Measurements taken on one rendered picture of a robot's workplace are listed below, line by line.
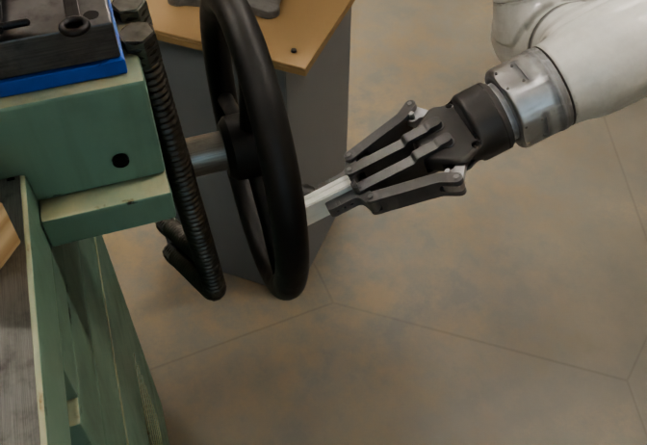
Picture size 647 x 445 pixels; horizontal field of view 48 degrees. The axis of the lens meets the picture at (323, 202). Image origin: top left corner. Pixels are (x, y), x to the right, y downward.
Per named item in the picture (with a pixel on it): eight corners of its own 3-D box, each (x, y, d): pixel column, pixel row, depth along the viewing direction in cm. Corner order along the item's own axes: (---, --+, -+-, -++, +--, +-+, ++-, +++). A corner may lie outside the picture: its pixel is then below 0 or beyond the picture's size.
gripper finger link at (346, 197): (372, 188, 76) (382, 209, 74) (328, 210, 76) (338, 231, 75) (368, 180, 75) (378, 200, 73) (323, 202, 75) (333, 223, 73)
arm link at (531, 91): (571, 83, 69) (513, 113, 69) (577, 143, 76) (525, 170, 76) (523, 29, 74) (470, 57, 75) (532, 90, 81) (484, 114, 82)
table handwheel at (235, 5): (341, 182, 48) (230, -99, 62) (23, 259, 44) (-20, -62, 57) (316, 339, 73) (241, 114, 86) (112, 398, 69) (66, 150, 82)
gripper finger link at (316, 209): (357, 195, 77) (360, 199, 77) (298, 224, 78) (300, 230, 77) (349, 178, 75) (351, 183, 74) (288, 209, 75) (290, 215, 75)
